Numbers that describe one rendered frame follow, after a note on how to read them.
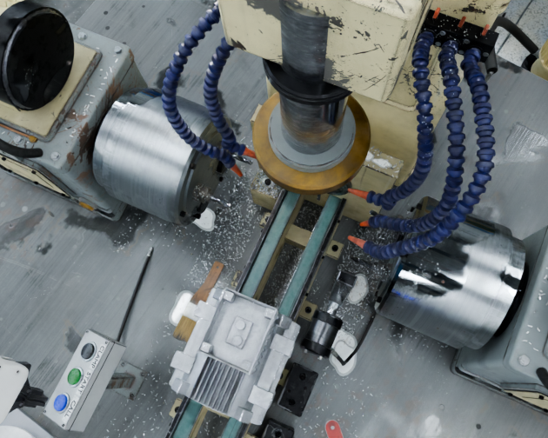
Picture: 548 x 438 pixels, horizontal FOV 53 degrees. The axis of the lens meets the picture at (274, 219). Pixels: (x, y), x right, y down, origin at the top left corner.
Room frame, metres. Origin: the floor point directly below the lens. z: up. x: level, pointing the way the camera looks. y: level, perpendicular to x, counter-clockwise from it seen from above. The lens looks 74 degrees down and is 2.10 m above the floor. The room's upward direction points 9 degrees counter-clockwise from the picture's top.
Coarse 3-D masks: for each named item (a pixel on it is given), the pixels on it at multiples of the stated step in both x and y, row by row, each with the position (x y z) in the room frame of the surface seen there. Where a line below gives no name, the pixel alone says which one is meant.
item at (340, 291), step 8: (344, 272) 0.14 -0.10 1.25; (336, 280) 0.13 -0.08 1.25; (344, 280) 0.13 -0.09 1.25; (352, 280) 0.13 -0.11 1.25; (336, 288) 0.13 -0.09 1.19; (344, 288) 0.12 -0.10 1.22; (352, 288) 0.12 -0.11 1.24; (336, 296) 0.12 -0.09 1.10; (344, 296) 0.12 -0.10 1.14; (328, 304) 0.12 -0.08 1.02
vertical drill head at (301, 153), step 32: (288, 32) 0.32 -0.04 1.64; (320, 32) 0.30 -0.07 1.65; (288, 64) 0.32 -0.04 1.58; (320, 64) 0.30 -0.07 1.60; (352, 96) 0.40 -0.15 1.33; (256, 128) 0.37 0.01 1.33; (288, 128) 0.32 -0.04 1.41; (320, 128) 0.30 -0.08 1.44; (352, 128) 0.33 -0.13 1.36; (288, 160) 0.30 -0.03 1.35; (320, 160) 0.29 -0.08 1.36; (352, 160) 0.29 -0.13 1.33; (320, 192) 0.26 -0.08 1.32
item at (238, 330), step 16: (224, 304) 0.14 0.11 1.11; (240, 304) 0.13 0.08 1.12; (256, 304) 0.13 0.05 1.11; (224, 320) 0.11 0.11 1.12; (240, 320) 0.10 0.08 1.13; (256, 320) 0.10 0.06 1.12; (272, 320) 0.10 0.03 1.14; (208, 336) 0.09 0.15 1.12; (224, 336) 0.08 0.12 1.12; (240, 336) 0.08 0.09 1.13; (256, 336) 0.07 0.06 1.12; (208, 352) 0.06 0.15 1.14; (224, 352) 0.06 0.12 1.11; (240, 352) 0.05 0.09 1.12; (256, 352) 0.05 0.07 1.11; (240, 368) 0.02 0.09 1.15; (256, 368) 0.02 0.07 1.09
